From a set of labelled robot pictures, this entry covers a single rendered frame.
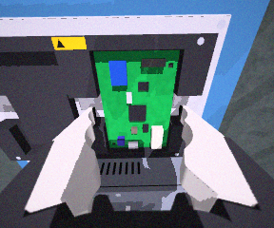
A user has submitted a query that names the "green circuit board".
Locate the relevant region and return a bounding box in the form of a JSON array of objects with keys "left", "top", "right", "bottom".
[{"left": 93, "top": 50, "right": 180, "bottom": 149}]

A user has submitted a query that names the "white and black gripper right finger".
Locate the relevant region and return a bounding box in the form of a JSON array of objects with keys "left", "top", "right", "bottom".
[{"left": 179, "top": 104, "right": 274, "bottom": 228}]

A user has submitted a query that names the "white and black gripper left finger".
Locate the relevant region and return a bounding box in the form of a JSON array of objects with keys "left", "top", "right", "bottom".
[{"left": 0, "top": 106, "right": 101, "bottom": 228}]

